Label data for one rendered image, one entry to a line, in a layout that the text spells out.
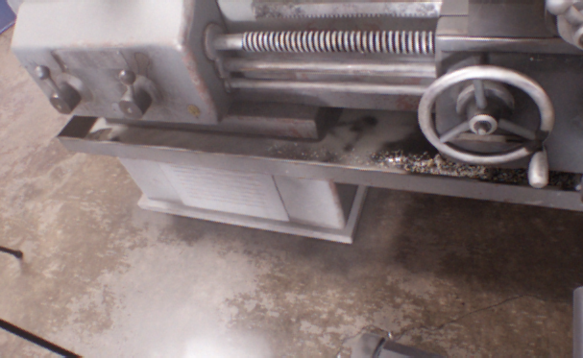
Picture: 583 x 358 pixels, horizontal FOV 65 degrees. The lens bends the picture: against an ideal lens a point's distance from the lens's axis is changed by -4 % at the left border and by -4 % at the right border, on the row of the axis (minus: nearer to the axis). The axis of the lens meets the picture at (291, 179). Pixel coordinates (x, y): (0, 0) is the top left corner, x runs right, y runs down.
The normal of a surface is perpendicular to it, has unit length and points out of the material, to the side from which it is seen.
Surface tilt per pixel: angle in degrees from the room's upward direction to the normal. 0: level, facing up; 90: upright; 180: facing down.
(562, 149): 90
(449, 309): 0
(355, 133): 0
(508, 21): 90
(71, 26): 32
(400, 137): 0
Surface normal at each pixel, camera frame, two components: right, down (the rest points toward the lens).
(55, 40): -0.36, -0.13
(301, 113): -0.22, -0.63
